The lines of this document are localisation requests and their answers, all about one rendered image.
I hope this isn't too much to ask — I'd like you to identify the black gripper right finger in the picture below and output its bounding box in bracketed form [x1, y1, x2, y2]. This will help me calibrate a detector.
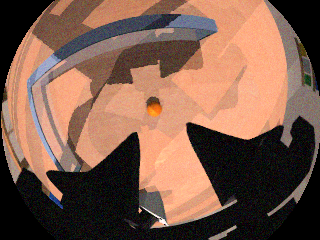
[185, 121, 284, 207]

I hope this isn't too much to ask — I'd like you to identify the clear low corner wall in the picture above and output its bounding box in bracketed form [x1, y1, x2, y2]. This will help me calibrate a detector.
[32, 28, 212, 172]

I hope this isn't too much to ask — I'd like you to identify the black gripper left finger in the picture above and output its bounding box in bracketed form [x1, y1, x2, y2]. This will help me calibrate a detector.
[45, 132, 140, 227]

